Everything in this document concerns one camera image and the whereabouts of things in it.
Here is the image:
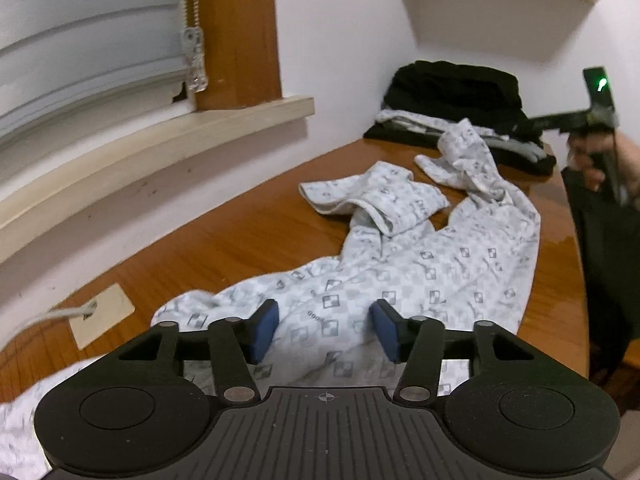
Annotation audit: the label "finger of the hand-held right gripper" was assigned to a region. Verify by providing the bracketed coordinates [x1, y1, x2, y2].
[527, 114, 568, 133]

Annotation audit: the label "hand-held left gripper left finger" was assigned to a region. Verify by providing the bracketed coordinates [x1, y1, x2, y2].
[117, 299, 280, 403]

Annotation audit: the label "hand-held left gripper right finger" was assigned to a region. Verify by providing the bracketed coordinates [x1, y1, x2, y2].
[369, 299, 533, 403]

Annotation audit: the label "white patterned pants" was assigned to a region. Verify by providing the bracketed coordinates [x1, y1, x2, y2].
[0, 118, 543, 480]

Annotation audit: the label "person's right hand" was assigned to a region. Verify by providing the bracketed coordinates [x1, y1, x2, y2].
[567, 132, 640, 192]

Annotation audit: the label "grey folded garment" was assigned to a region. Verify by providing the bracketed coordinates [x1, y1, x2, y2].
[480, 132, 548, 161]

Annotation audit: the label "white patterned folded garment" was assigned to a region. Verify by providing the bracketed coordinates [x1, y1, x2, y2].
[375, 109, 506, 141]

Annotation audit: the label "cream socket plate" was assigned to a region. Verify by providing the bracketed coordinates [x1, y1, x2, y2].
[69, 284, 136, 350]

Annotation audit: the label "cream window sill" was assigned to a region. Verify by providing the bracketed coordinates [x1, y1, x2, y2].
[0, 95, 316, 261]

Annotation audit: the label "white window blinds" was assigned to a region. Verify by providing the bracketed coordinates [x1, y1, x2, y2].
[0, 0, 211, 146]

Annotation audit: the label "white cable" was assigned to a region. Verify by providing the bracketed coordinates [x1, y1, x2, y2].
[0, 305, 98, 346]

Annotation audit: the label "clear plastic blind cord weight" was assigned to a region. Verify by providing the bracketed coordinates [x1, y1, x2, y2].
[180, 27, 208, 93]

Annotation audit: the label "wooden window frame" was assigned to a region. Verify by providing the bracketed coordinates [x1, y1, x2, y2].
[192, 0, 283, 111]

